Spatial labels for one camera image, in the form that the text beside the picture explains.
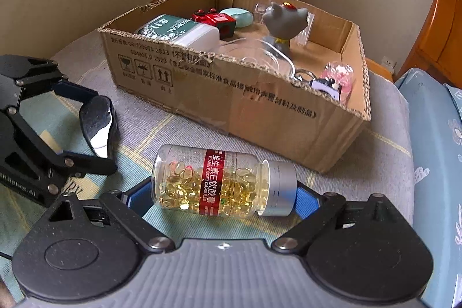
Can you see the teal oval case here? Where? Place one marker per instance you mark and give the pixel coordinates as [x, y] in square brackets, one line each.
[240, 17]

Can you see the white and green bottle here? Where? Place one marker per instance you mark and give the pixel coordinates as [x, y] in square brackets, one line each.
[173, 30]

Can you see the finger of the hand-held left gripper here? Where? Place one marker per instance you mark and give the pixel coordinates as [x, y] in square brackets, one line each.
[83, 163]
[75, 93]

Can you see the wooden chair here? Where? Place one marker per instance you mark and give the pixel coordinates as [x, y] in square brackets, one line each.
[440, 23]

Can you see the orange wooden board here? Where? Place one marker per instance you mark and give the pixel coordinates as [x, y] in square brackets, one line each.
[379, 68]

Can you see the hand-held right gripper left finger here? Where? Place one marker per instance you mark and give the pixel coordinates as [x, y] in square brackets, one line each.
[139, 196]

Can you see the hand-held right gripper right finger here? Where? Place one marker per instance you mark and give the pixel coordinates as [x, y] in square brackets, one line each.
[306, 200]

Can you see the blue floral pillow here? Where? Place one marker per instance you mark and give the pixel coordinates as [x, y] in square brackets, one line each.
[436, 167]

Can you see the capsule bottle with silver cap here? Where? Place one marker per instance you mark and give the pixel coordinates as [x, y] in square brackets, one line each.
[180, 181]

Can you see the white wall socket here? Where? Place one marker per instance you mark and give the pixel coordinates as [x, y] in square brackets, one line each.
[389, 62]

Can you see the checked blanket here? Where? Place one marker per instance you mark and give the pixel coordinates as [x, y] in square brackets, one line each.
[375, 156]

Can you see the cardboard box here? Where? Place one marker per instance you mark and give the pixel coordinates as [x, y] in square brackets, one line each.
[234, 102]

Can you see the red toy car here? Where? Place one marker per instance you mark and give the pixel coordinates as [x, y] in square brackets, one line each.
[216, 23]

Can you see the black oval compact mirror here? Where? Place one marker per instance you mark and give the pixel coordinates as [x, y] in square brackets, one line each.
[97, 120]

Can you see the clear square plastic container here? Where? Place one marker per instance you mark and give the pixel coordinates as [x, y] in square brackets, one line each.
[267, 59]

